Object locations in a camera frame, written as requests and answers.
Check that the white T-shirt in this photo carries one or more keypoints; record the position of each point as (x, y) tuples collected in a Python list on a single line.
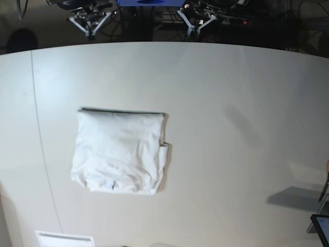
[(119, 152)]

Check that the blue box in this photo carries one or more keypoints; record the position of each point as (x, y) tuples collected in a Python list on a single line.
[(147, 3)]

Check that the power strip with red light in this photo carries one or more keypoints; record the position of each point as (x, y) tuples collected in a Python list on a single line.
[(235, 21)]

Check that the white paper sheet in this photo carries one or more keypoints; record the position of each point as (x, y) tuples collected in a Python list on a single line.
[(55, 239)]

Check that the dark tablet screen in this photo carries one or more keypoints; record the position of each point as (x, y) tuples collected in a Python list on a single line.
[(320, 223)]

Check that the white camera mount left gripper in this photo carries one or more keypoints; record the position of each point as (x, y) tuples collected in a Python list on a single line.
[(195, 25)]

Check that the white camera mount gripper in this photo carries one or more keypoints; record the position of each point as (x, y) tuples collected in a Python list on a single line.
[(89, 23), (195, 25)]

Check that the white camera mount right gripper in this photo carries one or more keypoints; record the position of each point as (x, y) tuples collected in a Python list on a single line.
[(89, 23)]

